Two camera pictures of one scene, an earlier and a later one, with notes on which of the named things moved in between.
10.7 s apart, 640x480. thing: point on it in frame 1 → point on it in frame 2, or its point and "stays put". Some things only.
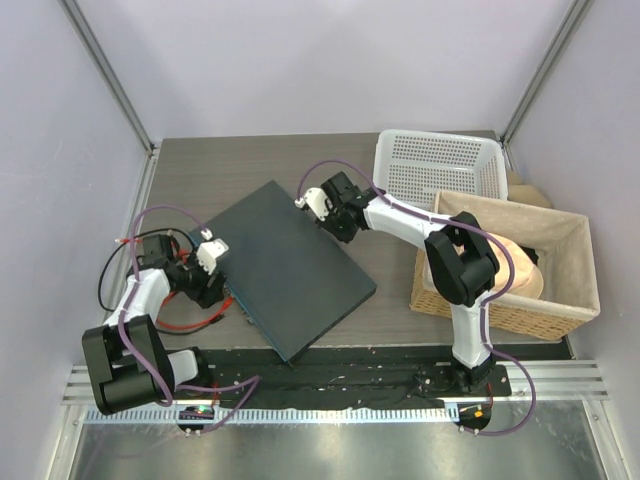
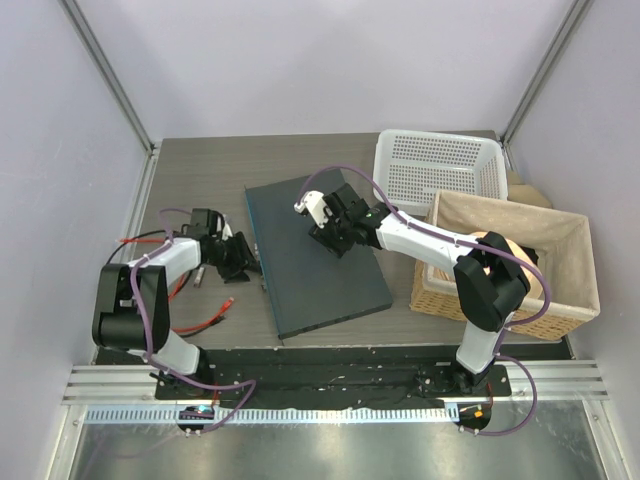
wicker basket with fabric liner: [562, 240] stays put
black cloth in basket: [532, 253] stays put
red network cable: [165, 301] stays put
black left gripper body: [193, 282] → [230, 257]
